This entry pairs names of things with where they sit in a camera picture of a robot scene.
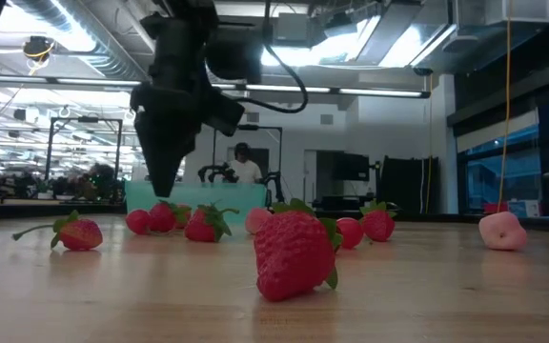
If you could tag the person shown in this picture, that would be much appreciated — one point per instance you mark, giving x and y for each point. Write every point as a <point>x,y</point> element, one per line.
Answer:
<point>246,171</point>

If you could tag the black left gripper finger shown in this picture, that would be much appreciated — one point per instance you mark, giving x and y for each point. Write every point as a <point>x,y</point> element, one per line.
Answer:
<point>160,152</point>
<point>185,135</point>

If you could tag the long ceiling light bar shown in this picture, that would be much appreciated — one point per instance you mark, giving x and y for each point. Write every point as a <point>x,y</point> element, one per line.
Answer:
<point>65,81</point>
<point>351,90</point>

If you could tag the black background robot station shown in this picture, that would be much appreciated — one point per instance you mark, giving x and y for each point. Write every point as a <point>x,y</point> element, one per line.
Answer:
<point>274,183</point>

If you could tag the red toy cherry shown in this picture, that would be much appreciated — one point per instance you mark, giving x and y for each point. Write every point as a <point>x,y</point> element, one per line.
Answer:
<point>351,233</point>
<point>137,222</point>

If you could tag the black ceiling fixture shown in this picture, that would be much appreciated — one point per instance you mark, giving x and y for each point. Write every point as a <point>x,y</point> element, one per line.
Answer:
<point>38,47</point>

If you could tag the silver ventilation duct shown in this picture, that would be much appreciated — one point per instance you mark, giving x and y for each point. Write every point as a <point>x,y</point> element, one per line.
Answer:
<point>107,52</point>

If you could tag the teal translucent tupperware container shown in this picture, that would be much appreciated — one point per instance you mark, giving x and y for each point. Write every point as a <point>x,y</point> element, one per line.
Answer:
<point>208,195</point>

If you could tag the red box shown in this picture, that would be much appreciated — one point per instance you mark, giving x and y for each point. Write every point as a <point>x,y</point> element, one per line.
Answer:
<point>496,208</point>

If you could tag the long-stemmed red toy strawberry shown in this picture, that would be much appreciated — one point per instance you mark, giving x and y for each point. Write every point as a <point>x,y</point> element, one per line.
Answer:
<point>81,236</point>

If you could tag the black partition panel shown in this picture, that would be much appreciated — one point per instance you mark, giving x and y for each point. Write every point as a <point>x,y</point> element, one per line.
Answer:
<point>408,186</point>

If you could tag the black wall screen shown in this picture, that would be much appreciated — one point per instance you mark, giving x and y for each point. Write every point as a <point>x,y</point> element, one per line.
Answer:
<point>351,167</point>

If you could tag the black background frame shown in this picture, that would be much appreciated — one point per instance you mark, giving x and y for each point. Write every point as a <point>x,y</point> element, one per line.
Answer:
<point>49,147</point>

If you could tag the white and blue box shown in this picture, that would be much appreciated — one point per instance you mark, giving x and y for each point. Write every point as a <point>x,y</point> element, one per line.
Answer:
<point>524,208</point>

